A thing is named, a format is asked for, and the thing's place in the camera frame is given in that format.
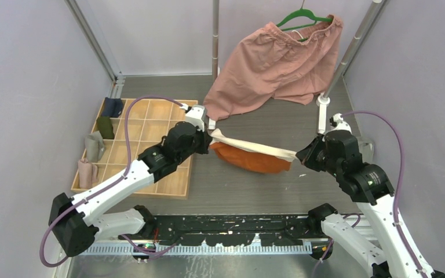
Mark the metal rack pole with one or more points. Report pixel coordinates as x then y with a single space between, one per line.
323 100
215 38

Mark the grey rolled underwear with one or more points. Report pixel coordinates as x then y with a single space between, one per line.
94 146

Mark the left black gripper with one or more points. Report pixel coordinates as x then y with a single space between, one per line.
205 138

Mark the left aluminium frame post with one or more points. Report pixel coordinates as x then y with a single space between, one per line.
88 24

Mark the orange white underwear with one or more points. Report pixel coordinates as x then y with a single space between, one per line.
251 156

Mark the right metal rack pole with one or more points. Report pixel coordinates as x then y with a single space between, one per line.
323 100

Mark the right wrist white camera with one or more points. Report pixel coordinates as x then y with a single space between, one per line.
337 122

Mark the pink shorts on hanger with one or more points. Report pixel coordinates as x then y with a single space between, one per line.
271 63

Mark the wrist white camera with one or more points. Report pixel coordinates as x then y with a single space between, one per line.
195 115
337 122

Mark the navy rolled underwear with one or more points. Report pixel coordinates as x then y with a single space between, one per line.
112 107

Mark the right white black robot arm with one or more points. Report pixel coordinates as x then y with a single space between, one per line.
368 186

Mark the pink rolled underwear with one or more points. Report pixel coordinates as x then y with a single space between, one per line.
87 173

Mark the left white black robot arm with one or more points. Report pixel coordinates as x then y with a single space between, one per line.
79 221

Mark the wooden compartment tray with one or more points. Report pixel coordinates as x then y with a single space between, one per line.
141 125

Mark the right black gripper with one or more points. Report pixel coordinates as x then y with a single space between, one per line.
306 154

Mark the grey underwear on table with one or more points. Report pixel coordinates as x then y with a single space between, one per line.
366 148

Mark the dark green rolled underwear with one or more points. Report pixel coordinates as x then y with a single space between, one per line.
105 127

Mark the slotted aluminium cable duct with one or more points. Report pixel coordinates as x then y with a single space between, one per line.
252 249

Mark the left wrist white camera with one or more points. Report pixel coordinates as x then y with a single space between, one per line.
195 115

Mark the centre metal rack pole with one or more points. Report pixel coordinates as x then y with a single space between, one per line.
215 38

